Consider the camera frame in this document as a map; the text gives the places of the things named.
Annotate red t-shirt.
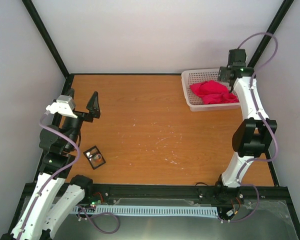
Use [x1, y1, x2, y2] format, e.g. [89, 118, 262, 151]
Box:
[190, 80, 239, 105]

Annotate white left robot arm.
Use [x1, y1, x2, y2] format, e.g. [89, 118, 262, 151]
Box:
[1, 88, 101, 240]

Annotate black aluminium frame rail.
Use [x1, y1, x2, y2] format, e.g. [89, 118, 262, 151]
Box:
[22, 182, 291, 208]

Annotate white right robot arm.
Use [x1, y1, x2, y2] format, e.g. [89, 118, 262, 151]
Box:
[214, 48, 278, 204]

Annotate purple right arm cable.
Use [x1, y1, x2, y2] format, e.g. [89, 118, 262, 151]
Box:
[216, 31, 281, 224]

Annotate white perforated plastic basket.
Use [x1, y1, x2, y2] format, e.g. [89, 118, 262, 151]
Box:
[181, 68, 240, 112]

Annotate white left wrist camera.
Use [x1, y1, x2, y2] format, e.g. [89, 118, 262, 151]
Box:
[45, 95, 78, 119]

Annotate light blue cable duct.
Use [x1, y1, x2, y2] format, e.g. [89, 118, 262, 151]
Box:
[85, 205, 218, 218]

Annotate brooch in clear box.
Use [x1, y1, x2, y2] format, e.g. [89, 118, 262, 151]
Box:
[83, 145, 106, 170]

